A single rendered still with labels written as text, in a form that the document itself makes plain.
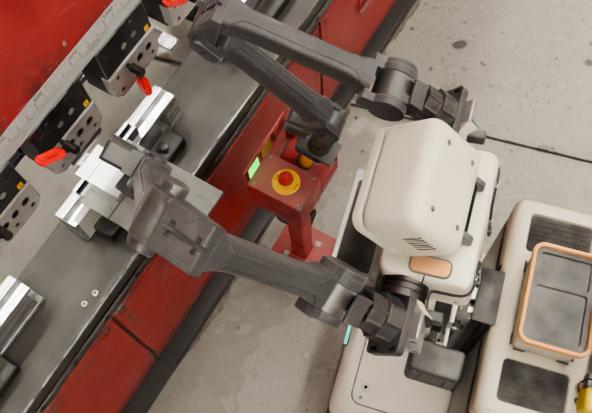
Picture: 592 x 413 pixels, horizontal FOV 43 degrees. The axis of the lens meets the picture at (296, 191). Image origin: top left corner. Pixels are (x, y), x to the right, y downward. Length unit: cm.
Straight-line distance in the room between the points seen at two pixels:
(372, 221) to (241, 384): 138
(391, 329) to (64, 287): 81
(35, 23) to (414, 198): 67
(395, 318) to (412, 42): 188
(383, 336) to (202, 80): 90
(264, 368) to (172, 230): 156
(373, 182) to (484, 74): 176
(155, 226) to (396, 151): 46
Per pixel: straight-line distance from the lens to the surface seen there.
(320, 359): 254
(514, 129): 290
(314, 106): 163
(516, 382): 175
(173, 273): 204
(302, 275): 117
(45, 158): 141
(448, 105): 147
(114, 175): 171
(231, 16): 142
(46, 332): 178
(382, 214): 123
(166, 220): 102
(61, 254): 182
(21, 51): 130
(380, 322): 130
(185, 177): 167
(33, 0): 127
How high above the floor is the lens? 249
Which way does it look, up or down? 67 degrees down
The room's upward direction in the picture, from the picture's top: 7 degrees counter-clockwise
